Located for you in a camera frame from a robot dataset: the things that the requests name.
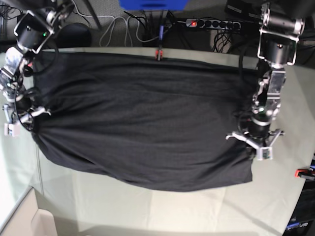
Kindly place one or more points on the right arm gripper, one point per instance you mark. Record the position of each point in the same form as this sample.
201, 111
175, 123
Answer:
15, 120

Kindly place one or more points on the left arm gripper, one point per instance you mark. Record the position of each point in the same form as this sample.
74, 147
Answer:
260, 139

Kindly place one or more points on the black t-shirt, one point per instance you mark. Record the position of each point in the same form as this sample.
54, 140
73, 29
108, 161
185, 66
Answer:
160, 125

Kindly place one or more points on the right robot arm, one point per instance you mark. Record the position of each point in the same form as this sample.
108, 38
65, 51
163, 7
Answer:
42, 20

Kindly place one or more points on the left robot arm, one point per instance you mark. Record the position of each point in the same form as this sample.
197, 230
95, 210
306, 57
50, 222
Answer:
279, 35

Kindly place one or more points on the right black orange clamp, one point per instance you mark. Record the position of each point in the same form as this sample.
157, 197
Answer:
308, 173

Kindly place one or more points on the black orange clamp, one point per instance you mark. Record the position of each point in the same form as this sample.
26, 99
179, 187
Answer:
159, 50
308, 173

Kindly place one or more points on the light green table cloth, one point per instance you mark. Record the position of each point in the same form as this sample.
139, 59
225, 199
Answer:
98, 205

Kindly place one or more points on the beige cardboard box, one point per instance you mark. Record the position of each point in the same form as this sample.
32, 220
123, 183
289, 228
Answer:
27, 219

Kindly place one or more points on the round black stool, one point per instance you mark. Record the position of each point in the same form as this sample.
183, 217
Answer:
73, 36

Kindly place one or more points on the black power strip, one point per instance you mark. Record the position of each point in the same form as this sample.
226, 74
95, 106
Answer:
213, 24

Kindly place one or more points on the middle black orange clamp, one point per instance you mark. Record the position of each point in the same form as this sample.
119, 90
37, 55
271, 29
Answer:
159, 50

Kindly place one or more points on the blue plastic box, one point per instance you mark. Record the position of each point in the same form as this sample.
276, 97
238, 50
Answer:
153, 4

